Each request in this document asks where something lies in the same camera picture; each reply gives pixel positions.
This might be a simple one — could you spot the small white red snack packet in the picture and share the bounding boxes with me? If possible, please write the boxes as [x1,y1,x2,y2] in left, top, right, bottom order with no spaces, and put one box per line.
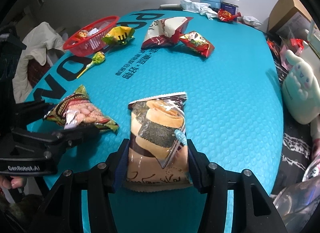
[87,21,109,37]

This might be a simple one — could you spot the yellow green lollipop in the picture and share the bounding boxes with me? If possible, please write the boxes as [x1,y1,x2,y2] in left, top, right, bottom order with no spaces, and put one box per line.
[76,51,105,78]

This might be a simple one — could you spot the white red snack bag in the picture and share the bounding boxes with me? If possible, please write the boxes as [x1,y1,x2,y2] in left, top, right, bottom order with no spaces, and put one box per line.
[141,16,193,49]

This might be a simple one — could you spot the person's left hand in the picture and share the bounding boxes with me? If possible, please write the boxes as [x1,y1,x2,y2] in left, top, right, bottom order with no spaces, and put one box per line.
[0,175,27,190]

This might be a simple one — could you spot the white flat box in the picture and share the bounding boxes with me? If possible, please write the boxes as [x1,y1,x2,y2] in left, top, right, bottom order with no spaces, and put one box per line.
[159,4,182,10]

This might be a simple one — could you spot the clear bag with pastry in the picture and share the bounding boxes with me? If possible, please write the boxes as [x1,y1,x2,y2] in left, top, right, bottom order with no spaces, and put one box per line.
[74,30,88,41]

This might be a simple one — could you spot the white cinnamoroll plush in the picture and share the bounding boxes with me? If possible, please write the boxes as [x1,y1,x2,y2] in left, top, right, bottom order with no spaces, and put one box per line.
[282,50,319,125]

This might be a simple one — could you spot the white jar blue label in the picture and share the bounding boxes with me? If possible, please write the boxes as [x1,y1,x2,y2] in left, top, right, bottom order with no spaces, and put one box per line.
[220,0,240,15]

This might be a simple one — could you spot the teal bubble mailer mat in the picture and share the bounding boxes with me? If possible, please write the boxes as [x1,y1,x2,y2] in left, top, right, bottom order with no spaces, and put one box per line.
[27,10,284,232]

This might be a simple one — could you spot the crumpled white tissue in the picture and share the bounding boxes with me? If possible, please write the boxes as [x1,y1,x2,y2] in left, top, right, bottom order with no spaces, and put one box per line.
[180,0,218,20]

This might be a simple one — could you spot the red plaid garment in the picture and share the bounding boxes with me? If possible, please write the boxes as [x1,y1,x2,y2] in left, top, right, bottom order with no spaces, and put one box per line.
[27,59,51,88]

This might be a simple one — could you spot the red plastic basket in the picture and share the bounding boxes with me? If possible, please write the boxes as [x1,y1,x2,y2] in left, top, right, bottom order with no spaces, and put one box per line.
[63,16,120,57]

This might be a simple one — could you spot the open cardboard box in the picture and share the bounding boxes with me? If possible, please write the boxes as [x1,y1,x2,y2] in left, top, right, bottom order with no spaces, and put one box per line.
[268,0,312,37]

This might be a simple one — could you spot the brown seaweed roll snack bag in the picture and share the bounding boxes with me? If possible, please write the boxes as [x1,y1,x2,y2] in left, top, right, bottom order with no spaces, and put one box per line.
[125,92,192,192]

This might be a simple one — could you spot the white quilted jacket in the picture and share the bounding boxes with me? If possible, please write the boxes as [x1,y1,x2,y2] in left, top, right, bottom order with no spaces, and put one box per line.
[12,22,64,103]

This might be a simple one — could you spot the red candy wrapper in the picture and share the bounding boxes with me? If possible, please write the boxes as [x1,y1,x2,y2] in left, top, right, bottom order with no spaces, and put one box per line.
[217,9,241,22]

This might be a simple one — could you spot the green peanut snack bag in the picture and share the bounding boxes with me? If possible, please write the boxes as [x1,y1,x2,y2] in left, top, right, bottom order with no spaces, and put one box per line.
[44,85,119,133]

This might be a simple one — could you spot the yellow snack packet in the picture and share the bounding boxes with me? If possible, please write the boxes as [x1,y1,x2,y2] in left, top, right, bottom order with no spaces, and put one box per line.
[101,26,135,46]

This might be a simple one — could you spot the red spicy snack packet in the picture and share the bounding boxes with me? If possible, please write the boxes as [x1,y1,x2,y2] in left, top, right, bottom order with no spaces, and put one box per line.
[179,31,215,58]

